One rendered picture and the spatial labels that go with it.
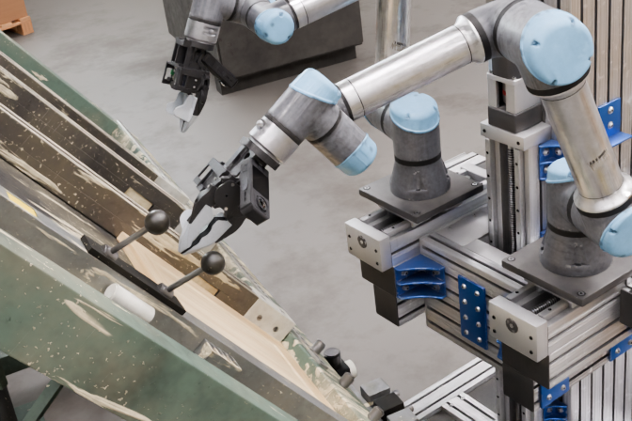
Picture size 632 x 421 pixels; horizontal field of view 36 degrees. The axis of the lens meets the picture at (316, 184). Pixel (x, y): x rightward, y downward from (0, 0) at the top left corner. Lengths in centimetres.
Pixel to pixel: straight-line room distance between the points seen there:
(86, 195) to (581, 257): 100
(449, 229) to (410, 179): 17
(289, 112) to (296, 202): 312
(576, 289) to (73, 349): 114
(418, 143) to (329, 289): 172
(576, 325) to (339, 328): 176
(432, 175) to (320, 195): 233
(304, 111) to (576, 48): 47
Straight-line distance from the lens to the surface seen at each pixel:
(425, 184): 241
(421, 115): 235
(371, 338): 371
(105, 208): 194
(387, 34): 242
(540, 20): 170
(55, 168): 189
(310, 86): 157
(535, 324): 205
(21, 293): 120
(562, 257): 210
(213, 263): 151
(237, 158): 162
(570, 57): 171
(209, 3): 222
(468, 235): 244
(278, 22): 212
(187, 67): 224
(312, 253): 426
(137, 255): 188
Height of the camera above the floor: 220
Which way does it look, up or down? 27 degrees down
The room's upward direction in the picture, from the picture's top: 8 degrees counter-clockwise
